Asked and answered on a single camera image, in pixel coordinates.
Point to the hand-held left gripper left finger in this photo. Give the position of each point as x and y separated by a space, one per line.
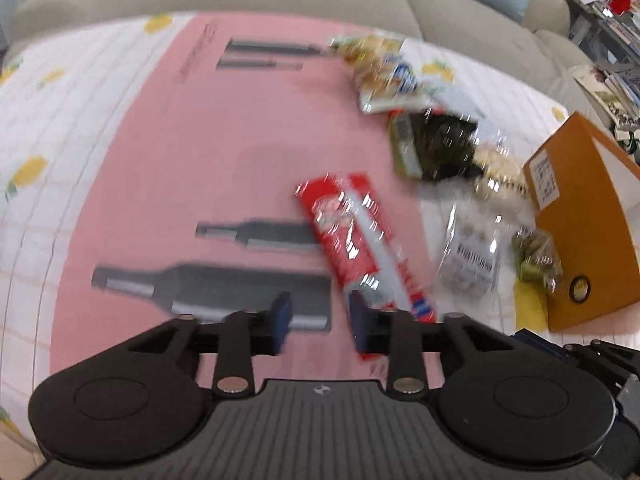
281 317

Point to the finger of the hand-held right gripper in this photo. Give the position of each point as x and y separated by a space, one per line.
542 342

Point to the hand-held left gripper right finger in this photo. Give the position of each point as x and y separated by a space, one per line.
358 321

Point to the red snack packet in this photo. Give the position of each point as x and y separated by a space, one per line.
350 230

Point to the clear bag of white puffs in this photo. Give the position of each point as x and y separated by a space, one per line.
470 252

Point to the orange cardboard box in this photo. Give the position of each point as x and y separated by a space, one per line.
585 220

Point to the small green snack packet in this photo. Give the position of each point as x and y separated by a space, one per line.
537 257

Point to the clear bag of cream nuts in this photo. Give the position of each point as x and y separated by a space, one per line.
500 172

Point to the pink and white printed tablecloth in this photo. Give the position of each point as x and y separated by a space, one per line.
190 160

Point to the dark seaweed packet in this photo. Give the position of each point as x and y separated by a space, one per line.
442 145

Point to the yellow and white cookie bag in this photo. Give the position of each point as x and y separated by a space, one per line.
385 70

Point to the stack of magazines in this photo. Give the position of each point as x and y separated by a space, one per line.
607 87

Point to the cluttered desk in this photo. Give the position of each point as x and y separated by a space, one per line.
595 0

